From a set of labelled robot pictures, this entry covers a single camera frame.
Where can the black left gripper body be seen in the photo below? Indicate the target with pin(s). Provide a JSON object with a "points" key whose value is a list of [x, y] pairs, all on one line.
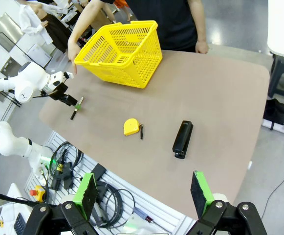
{"points": [[59, 93]]}

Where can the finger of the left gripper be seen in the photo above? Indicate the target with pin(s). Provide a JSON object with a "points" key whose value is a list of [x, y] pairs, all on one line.
{"points": [[78, 106], [71, 100]]}

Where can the yellow plastic shopping basket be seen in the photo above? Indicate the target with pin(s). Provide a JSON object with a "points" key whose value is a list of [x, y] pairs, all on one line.
{"points": [[141, 66]]}

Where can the gray USB adapter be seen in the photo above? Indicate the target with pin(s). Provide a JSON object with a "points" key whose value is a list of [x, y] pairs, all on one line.
{"points": [[141, 213]]}

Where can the black power adapter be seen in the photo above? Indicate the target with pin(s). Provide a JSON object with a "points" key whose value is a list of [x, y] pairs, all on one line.
{"points": [[98, 171]]}

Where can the black bag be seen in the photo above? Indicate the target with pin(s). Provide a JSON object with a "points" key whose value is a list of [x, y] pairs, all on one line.
{"points": [[276, 112]]}

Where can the yellow red emergency stop button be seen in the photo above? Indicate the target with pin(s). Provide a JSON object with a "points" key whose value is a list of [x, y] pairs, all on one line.
{"points": [[37, 193]]}

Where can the gray metal panel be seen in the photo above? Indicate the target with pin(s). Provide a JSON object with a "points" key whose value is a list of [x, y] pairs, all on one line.
{"points": [[5, 31]]}

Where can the white marker with black cap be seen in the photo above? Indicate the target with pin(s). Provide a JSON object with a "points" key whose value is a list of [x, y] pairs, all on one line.
{"points": [[72, 115]]}

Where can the large white table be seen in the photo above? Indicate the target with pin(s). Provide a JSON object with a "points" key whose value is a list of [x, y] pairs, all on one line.
{"points": [[283, 24]]}

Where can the person's left forearm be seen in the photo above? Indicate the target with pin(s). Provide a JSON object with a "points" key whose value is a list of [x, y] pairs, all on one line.
{"points": [[198, 22]]}

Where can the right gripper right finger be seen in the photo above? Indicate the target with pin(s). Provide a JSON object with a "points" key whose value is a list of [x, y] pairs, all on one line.
{"points": [[200, 193]]}

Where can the person's right forearm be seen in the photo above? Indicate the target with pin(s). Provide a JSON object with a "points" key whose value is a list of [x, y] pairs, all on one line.
{"points": [[85, 19]]}

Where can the person in dark navy T-shirt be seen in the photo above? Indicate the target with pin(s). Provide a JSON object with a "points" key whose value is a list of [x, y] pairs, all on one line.
{"points": [[173, 24]]}

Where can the black stapler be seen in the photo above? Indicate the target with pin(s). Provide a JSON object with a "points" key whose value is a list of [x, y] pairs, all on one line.
{"points": [[183, 137]]}

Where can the black keyboard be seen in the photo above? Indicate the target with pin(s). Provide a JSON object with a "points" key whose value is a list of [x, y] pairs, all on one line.
{"points": [[19, 224]]}

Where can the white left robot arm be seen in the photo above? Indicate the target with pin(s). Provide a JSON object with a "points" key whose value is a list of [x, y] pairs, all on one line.
{"points": [[29, 80]]}

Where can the person's right hand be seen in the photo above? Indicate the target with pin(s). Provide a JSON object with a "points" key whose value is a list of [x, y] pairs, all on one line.
{"points": [[73, 50]]}

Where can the mannequin in pale shirt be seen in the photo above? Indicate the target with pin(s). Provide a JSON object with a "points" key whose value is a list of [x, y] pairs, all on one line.
{"points": [[27, 17]]}

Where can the yellow tape measure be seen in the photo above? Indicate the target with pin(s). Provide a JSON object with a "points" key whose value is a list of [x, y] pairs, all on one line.
{"points": [[130, 127]]}

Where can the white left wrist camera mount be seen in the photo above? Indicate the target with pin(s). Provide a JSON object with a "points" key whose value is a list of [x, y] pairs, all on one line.
{"points": [[57, 77]]}

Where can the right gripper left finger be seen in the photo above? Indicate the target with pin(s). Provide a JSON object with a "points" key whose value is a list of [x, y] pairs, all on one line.
{"points": [[88, 195]]}

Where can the person's left hand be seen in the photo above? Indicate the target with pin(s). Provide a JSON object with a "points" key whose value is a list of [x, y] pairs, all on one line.
{"points": [[201, 47]]}

